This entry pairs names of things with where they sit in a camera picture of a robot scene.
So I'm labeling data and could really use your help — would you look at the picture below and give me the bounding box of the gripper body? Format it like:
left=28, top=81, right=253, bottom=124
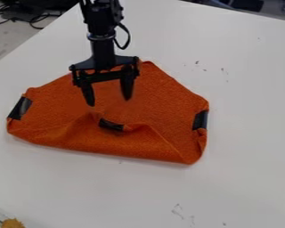
left=67, top=33, right=142, bottom=87

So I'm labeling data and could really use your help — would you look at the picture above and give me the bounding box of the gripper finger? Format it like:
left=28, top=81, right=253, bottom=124
left=119, top=76, right=135, bottom=102
left=79, top=80, right=98, bottom=108

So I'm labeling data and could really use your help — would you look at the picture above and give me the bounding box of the orange cloth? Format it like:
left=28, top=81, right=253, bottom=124
left=5, top=61, right=211, bottom=166

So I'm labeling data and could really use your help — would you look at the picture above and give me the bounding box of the yellow toy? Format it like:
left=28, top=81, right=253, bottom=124
left=0, top=217, right=27, bottom=228

